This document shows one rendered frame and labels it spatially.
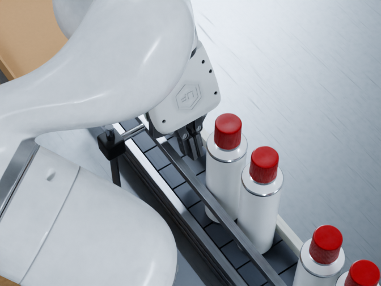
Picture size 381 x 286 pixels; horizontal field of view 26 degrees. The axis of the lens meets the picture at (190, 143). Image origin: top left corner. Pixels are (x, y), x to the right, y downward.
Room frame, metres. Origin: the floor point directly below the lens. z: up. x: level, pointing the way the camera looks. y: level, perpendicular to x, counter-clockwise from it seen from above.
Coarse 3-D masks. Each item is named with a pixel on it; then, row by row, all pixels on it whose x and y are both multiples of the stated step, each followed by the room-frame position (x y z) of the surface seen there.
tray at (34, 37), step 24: (0, 0) 1.05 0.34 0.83; (24, 0) 1.05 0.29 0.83; (48, 0) 1.05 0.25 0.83; (0, 24) 0.99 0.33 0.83; (24, 24) 0.99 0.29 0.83; (48, 24) 0.99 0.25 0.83; (0, 48) 0.93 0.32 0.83; (24, 48) 0.93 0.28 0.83; (48, 48) 0.93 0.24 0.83; (24, 72) 0.88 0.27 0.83
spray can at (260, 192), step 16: (256, 160) 0.54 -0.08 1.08; (272, 160) 0.54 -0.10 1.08; (256, 176) 0.53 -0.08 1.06; (272, 176) 0.53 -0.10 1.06; (240, 192) 0.54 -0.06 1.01; (256, 192) 0.52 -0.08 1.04; (272, 192) 0.52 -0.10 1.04; (240, 208) 0.53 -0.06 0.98; (256, 208) 0.52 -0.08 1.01; (272, 208) 0.52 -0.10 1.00; (240, 224) 0.53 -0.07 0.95; (256, 224) 0.52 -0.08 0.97; (272, 224) 0.52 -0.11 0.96; (256, 240) 0.52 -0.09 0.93; (272, 240) 0.53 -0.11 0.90
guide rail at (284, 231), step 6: (204, 132) 0.70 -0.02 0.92; (204, 138) 0.69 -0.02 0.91; (204, 144) 0.69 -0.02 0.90; (276, 222) 0.55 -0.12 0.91; (282, 222) 0.55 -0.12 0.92; (276, 228) 0.55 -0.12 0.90; (282, 228) 0.54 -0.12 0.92; (288, 228) 0.54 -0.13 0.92; (282, 234) 0.54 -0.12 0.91; (288, 234) 0.53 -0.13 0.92; (294, 234) 0.53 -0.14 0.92; (288, 240) 0.53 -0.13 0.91; (294, 240) 0.52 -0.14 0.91; (300, 240) 0.52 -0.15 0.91; (294, 246) 0.52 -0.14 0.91; (300, 246) 0.52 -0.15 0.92; (294, 252) 0.52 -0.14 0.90
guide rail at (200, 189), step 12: (144, 120) 0.69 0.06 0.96; (156, 144) 0.65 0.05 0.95; (168, 144) 0.65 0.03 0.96; (168, 156) 0.63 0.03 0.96; (180, 168) 0.61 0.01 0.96; (192, 180) 0.59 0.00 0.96; (204, 192) 0.57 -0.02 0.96; (216, 204) 0.55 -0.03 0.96; (216, 216) 0.54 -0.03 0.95; (228, 216) 0.53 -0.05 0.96; (228, 228) 0.52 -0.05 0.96; (240, 240) 0.50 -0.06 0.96; (252, 252) 0.48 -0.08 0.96; (264, 264) 0.46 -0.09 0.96; (264, 276) 0.45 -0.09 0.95; (276, 276) 0.45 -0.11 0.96
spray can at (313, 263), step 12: (324, 228) 0.45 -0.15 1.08; (336, 228) 0.45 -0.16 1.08; (312, 240) 0.43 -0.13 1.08; (324, 240) 0.43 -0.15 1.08; (336, 240) 0.43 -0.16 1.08; (300, 252) 0.44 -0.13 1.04; (312, 252) 0.43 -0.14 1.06; (324, 252) 0.42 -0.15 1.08; (336, 252) 0.42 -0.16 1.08; (300, 264) 0.43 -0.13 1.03; (312, 264) 0.42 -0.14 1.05; (324, 264) 0.42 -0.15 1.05; (336, 264) 0.42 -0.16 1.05; (300, 276) 0.42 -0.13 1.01; (312, 276) 0.41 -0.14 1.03; (324, 276) 0.41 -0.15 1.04; (336, 276) 0.42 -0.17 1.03
